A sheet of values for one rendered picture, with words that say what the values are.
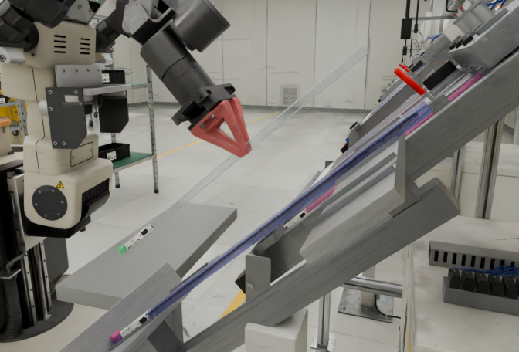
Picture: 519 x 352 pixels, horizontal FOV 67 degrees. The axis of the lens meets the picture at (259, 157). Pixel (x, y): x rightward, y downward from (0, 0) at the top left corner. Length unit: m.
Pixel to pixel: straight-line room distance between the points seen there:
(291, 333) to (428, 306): 0.50
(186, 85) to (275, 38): 9.44
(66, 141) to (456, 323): 0.99
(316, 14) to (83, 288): 9.11
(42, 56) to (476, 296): 1.13
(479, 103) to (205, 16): 0.42
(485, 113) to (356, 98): 8.91
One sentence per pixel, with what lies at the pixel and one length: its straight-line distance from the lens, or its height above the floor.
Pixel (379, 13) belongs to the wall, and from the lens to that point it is 9.56.
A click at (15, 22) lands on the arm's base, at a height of 1.19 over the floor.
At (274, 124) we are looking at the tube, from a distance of 0.53.
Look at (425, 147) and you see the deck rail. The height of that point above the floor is 0.97.
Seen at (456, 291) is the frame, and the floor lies 0.65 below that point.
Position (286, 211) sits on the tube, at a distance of 0.42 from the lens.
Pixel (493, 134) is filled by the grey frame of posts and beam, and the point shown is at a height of 0.89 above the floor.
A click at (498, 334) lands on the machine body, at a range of 0.90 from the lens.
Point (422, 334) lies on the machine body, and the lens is 0.84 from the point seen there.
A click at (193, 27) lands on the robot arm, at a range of 0.56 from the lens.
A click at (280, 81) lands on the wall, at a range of 9.91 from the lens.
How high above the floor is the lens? 1.10
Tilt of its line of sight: 13 degrees down
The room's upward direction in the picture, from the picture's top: straight up
